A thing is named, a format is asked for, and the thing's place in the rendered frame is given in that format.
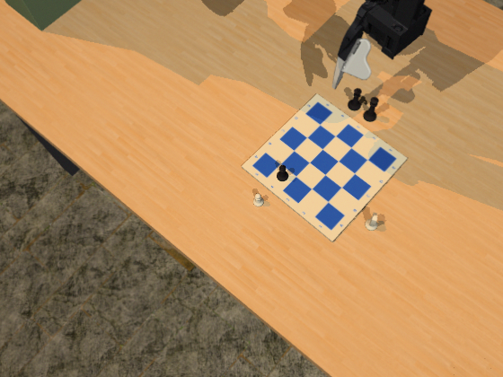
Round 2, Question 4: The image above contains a blue and cream chessboard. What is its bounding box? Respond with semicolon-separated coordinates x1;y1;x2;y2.
242;94;408;242

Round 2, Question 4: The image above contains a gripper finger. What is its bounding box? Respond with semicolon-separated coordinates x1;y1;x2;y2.
332;15;371;90

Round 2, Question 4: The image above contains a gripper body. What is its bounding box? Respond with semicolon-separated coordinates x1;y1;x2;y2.
356;0;432;59

